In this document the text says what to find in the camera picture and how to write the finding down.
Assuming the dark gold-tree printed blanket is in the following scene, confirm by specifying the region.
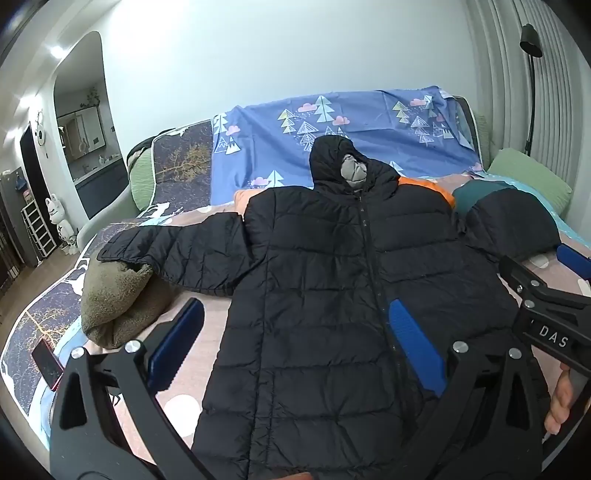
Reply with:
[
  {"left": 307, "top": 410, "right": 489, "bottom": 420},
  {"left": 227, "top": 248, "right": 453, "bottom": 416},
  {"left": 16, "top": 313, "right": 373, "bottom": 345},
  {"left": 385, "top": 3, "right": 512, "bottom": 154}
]
[{"left": 0, "top": 119, "right": 246, "bottom": 416}]

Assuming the white shelf rack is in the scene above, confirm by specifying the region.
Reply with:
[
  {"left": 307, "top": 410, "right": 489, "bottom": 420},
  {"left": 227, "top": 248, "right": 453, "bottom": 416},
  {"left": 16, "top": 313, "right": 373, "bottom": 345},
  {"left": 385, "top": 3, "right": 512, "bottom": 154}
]
[{"left": 21, "top": 200, "right": 59, "bottom": 260}]

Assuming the blue tree-print sheet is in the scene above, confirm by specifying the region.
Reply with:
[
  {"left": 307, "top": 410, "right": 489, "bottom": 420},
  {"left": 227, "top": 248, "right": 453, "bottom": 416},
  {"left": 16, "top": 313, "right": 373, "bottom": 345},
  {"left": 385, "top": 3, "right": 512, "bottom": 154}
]
[{"left": 210, "top": 85, "right": 484, "bottom": 193}]

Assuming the olive fleece garment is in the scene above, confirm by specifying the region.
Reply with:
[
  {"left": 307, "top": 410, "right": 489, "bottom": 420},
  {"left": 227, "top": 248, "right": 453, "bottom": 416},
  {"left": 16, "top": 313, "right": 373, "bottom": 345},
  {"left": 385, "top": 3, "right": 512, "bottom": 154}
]
[{"left": 81, "top": 260, "right": 186, "bottom": 350}]

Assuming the white curtain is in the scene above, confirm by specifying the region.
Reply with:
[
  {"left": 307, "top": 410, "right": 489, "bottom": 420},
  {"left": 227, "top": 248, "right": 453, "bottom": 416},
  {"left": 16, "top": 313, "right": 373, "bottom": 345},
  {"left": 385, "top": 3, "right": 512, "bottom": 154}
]
[{"left": 475, "top": 0, "right": 591, "bottom": 208}]

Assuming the black floor lamp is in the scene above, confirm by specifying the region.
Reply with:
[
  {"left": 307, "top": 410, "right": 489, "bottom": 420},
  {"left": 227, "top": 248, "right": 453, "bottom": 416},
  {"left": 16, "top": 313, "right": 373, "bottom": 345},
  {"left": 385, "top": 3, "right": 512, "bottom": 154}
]
[{"left": 519, "top": 23, "right": 544, "bottom": 158}]

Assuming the grey bed frame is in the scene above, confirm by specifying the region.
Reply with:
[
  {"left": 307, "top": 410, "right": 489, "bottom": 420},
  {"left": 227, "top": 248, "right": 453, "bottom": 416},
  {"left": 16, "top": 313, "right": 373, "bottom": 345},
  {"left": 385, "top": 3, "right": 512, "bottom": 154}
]
[{"left": 75, "top": 184, "right": 139, "bottom": 251}]

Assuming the red-edged phone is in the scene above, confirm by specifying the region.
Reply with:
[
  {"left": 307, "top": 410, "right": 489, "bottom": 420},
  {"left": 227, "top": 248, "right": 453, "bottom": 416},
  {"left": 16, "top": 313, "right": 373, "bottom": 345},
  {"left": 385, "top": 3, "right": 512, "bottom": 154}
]
[{"left": 31, "top": 338, "right": 66, "bottom": 392}]

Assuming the grey refrigerator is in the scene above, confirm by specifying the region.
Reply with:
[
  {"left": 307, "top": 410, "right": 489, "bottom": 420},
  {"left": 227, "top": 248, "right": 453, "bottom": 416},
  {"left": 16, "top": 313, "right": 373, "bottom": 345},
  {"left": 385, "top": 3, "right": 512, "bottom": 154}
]
[{"left": 0, "top": 167, "right": 38, "bottom": 271}]

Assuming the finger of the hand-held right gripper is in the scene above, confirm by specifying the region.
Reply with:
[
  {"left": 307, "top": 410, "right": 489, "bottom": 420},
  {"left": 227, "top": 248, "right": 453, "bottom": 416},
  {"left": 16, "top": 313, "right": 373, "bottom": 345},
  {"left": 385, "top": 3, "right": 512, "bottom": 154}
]
[
  {"left": 555, "top": 244, "right": 591, "bottom": 277},
  {"left": 500, "top": 255, "right": 548, "bottom": 301}
]

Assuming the green pillow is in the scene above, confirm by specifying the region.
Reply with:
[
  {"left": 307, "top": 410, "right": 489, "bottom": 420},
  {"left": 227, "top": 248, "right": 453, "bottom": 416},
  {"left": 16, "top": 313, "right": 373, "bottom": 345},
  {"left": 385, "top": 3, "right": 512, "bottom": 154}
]
[{"left": 487, "top": 148, "right": 574, "bottom": 214}]

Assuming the white bear wall clock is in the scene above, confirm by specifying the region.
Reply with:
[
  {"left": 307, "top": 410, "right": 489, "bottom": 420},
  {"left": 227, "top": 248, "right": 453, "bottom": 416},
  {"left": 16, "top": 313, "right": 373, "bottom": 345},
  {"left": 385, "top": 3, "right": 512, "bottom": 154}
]
[{"left": 31, "top": 110, "right": 50, "bottom": 158}]

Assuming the black hooded puffer jacket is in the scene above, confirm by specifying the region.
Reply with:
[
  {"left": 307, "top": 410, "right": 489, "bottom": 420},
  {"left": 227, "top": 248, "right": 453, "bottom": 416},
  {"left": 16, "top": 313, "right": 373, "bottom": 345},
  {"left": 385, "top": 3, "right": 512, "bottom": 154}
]
[{"left": 97, "top": 135, "right": 563, "bottom": 480}]

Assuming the orange puffer garment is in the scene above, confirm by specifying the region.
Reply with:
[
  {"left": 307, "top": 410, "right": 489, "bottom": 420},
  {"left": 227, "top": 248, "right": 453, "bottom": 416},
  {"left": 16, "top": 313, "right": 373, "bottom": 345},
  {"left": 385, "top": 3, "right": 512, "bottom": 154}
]
[{"left": 397, "top": 176, "right": 456, "bottom": 209}]

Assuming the person's right hand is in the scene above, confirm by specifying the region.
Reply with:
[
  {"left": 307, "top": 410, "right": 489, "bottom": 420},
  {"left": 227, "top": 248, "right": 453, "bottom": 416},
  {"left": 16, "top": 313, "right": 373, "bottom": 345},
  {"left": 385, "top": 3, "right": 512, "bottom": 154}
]
[{"left": 544, "top": 362, "right": 577, "bottom": 435}]

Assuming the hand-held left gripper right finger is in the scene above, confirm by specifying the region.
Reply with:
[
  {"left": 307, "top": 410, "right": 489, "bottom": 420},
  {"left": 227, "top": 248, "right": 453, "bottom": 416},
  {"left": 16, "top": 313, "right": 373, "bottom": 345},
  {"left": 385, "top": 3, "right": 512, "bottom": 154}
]
[{"left": 389, "top": 298, "right": 555, "bottom": 480}]

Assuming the teal garment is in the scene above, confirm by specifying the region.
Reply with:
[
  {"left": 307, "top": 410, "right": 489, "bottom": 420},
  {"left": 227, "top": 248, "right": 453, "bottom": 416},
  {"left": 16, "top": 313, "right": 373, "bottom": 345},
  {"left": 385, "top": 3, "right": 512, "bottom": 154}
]
[{"left": 451, "top": 180, "right": 514, "bottom": 219}]

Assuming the salmon quilted garment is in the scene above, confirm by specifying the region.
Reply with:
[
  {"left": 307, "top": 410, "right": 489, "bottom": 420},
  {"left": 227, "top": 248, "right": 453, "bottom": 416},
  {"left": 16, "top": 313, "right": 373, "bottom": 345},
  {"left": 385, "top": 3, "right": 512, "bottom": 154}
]
[{"left": 233, "top": 188, "right": 260, "bottom": 214}]

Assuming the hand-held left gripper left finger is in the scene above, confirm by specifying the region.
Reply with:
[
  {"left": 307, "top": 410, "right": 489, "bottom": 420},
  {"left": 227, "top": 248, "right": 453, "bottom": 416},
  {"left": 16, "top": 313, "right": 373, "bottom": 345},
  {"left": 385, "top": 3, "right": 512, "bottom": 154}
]
[{"left": 48, "top": 298, "right": 218, "bottom": 480}]

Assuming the white cat figurine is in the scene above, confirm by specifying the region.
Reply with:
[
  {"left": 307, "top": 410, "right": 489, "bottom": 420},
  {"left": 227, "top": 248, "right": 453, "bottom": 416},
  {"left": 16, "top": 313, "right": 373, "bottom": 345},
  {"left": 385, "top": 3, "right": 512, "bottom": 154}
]
[{"left": 45, "top": 194, "right": 78, "bottom": 256}]

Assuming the dark kitchen counter cabinet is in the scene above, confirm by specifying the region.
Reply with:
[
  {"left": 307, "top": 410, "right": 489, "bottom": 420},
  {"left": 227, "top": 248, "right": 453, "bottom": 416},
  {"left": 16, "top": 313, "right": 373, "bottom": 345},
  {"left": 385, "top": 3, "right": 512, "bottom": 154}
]
[{"left": 74, "top": 158, "right": 129, "bottom": 220}]

